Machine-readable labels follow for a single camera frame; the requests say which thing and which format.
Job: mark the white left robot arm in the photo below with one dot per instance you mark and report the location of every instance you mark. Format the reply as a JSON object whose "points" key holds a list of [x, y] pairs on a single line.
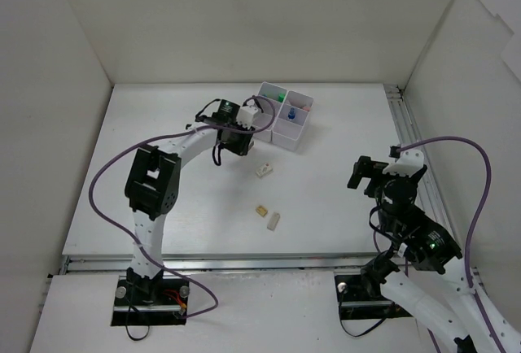
{"points": [[152, 187]]}

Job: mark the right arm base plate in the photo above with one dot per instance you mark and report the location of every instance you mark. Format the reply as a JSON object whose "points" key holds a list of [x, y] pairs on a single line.
{"points": [[356, 304]]}

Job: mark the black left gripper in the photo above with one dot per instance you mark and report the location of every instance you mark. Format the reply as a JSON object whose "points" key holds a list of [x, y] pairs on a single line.
{"points": [[238, 144]]}

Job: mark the aluminium rail frame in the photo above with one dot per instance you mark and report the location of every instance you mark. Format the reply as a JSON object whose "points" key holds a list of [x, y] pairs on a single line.
{"points": [[215, 218]]}

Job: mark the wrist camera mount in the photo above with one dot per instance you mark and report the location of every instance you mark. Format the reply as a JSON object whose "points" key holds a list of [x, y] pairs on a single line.
{"points": [[247, 115], [406, 163]]}

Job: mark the white divided organizer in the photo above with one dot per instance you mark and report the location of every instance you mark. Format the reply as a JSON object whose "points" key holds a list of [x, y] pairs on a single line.
{"points": [[288, 134], [269, 107]]}

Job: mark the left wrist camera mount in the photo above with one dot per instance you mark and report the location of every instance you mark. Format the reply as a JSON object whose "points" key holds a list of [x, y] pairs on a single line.
{"points": [[247, 115]]}

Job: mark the white divided organizer left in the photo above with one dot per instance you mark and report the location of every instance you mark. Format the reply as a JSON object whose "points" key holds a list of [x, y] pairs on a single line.
{"points": [[269, 107]]}

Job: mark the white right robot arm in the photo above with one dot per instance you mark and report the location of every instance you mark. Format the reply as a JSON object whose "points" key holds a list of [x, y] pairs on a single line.
{"points": [[467, 321]]}

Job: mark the white divided organizer right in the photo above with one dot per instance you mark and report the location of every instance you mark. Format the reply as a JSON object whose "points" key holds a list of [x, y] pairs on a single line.
{"points": [[288, 134]]}

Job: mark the tan small eraser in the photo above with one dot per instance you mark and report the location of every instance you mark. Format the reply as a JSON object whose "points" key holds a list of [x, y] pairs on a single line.
{"points": [[262, 211]]}

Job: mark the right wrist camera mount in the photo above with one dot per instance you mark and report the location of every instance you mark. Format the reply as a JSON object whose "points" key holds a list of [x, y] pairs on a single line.
{"points": [[406, 163]]}

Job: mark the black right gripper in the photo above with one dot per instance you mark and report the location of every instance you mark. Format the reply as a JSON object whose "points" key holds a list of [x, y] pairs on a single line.
{"points": [[367, 172]]}

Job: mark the beige long eraser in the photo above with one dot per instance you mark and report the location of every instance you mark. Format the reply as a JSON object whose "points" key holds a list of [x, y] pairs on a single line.
{"points": [[273, 221]]}

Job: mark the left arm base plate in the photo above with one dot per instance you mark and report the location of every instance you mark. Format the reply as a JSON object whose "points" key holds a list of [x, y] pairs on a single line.
{"points": [[167, 306]]}

